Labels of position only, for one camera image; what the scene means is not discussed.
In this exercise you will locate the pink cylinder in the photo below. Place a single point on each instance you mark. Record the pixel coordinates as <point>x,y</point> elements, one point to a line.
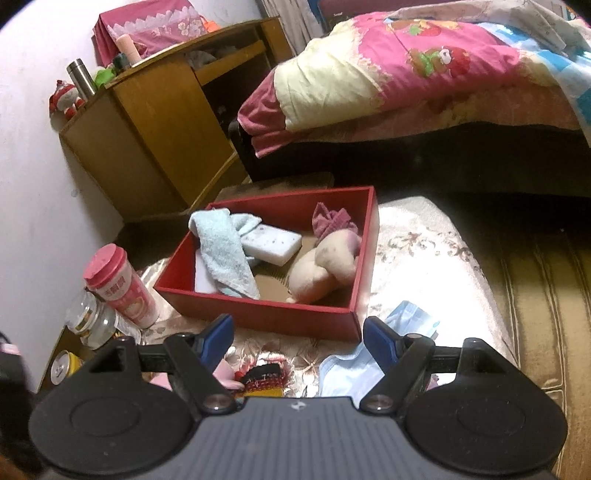
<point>128,47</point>

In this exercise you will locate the light blue towel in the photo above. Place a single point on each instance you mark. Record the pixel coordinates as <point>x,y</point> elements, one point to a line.
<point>221,249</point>

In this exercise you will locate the white cloth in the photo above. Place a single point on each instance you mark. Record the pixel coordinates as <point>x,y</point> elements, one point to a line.
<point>207,55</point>

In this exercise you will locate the pink paper cup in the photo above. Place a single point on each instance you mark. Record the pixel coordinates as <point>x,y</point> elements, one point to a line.
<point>122,286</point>

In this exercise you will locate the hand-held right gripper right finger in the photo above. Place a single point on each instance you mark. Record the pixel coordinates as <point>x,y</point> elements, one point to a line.
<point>381,344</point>

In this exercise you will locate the teal and pink plush toy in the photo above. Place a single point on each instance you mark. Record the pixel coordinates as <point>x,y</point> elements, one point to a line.
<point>263,381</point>

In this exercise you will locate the green toy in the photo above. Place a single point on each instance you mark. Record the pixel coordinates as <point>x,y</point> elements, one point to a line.
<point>104,75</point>

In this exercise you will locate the speckled white sponge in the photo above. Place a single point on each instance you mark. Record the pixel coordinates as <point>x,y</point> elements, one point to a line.
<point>272,244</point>

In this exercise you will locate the glass jar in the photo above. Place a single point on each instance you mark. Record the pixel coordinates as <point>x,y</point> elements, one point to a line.
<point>94,323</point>

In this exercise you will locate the light blue patterned sheet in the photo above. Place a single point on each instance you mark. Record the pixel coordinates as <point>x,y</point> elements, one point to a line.
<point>554,60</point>

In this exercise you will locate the red cardboard box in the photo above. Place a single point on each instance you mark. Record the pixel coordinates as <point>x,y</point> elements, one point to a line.
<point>277,318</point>

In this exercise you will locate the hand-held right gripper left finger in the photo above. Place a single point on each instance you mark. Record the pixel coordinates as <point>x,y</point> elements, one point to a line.
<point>216,339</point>

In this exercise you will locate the pink printed quilt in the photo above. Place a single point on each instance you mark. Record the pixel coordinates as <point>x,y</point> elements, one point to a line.
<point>369,69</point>

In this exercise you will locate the red and white plush toy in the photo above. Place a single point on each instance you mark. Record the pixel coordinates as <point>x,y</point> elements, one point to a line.
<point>65,99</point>

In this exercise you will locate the brown striped blanket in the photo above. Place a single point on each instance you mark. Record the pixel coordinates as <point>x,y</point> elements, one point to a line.
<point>545,300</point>

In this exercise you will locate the plain white sponge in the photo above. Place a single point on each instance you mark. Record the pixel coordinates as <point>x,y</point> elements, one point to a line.
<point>203,277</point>

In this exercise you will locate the wooden cabinet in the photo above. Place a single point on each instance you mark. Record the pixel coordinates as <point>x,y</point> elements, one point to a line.
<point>152,129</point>

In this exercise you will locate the blue face mask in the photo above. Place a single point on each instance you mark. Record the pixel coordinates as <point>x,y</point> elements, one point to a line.
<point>348,371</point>
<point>411,319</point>

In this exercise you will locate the steel thermos flask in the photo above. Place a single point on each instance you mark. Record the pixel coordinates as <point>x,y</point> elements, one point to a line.
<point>81,77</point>

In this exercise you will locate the dark blue drink can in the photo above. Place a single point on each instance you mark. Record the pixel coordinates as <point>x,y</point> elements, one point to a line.
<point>64,367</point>

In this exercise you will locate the cream plush toy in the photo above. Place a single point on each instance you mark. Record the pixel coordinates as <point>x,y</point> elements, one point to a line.
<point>318,272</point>

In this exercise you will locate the mauve cloth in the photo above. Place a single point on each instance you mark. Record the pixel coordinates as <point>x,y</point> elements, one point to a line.
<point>332,219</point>

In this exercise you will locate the pink lace-trimmed cloth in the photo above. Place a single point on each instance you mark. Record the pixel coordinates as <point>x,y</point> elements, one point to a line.
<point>152,23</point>

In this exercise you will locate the small dark jar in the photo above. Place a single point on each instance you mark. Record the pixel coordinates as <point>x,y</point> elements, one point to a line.
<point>121,62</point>

